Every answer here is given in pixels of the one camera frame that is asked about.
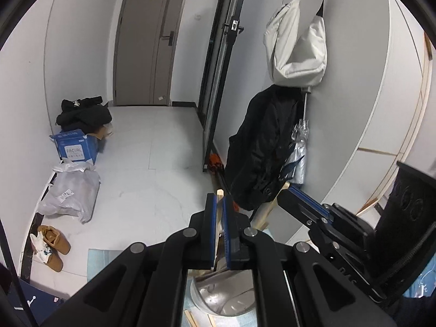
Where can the teal checkered tablecloth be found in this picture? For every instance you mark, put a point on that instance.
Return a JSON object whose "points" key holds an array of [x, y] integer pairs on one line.
{"points": [[118, 287]]}

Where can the tan shoe near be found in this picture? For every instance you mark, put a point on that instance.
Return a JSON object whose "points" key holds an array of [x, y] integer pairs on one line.
{"points": [[46, 254]]}

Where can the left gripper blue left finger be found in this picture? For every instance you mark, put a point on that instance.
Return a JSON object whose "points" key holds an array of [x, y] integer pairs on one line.
{"points": [[202, 249]]}

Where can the black clothes pile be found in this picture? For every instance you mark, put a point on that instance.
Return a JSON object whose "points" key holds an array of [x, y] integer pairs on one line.
{"points": [[87, 114]]}

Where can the tan shoe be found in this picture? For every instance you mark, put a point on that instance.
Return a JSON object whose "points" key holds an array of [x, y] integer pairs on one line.
{"points": [[46, 254], [55, 239]]}

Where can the silver folded umbrella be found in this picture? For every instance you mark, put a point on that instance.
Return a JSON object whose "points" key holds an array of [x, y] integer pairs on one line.
{"points": [[294, 168]]}

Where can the grey plastic bag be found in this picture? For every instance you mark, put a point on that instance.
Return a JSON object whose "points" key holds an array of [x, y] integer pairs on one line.
{"points": [[73, 192]]}

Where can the blue facial cardboard box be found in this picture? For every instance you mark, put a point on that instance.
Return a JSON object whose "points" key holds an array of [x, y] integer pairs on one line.
{"points": [[76, 146]]}

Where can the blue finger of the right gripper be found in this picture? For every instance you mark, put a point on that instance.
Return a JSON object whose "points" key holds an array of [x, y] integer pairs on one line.
{"points": [[302, 207]]}

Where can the white utensil holder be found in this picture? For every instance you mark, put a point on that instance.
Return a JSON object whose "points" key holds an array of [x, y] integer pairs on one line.
{"points": [[225, 293]]}

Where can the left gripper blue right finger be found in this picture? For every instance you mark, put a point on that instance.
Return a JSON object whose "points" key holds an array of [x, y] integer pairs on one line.
{"points": [[240, 240]]}

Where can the wooden chopstick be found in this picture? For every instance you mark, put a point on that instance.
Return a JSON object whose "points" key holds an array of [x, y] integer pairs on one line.
{"points": [[259, 219], [219, 193], [190, 318]]}

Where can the black framed glass door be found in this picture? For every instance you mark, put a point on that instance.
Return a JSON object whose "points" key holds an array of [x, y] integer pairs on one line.
{"points": [[225, 29]]}

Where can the white shoulder bag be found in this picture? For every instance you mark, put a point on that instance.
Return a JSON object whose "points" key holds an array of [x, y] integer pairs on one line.
{"points": [[296, 59]]}

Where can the tan shoe far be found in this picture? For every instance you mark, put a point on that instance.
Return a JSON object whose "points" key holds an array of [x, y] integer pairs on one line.
{"points": [[55, 239]]}

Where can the black hanging jacket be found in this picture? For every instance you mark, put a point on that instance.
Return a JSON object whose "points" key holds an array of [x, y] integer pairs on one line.
{"points": [[262, 145]]}

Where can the orange object on floor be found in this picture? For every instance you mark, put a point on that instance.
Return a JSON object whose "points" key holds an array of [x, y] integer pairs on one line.
{"points": [[215, 164]]}

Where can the grey entrance door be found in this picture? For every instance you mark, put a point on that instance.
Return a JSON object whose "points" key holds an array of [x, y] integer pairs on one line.
{"points": [[144, 51]]}

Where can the navy jordan shoe box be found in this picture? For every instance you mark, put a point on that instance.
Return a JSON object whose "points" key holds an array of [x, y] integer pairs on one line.
{"points": [[42, 304]]}

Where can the silver spoon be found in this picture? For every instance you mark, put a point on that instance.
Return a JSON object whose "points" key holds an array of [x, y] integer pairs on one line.
{"points": [[219, 237]]}

